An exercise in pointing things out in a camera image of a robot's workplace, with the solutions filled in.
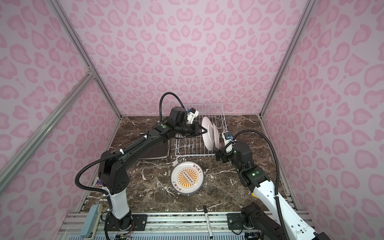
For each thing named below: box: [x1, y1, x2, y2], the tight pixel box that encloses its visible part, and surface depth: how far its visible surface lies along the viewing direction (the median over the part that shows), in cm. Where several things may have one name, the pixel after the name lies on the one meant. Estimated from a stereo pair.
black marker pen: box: [203, 205, 213, 239], surface depth 74 cm
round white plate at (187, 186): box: [171, 179, 204, 195], surface depth 86 cm
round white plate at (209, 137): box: [201, 116, 215, 151], surface depth 82 cm
